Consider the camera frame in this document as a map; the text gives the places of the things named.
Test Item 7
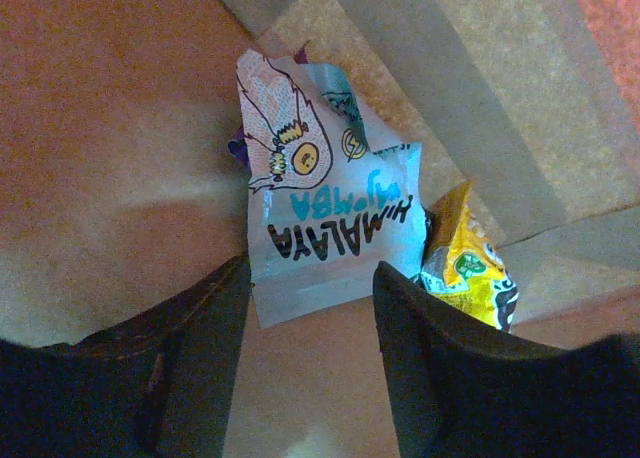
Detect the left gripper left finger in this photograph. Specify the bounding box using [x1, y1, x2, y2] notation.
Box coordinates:
[1, 255, 251, 457]

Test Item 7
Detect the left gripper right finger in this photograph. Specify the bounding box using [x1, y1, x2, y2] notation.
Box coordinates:
[373, 262, 639, 457]

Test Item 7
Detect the yellow snack packet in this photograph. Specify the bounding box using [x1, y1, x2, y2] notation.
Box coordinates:
[418, 181, 519, 332]

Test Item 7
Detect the purple small candy packet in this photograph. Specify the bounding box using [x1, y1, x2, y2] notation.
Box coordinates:
[227, 127, 250, 169]

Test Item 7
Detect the red brown paper bag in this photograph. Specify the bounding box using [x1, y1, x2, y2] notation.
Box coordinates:
[0, 0, 640, 458]

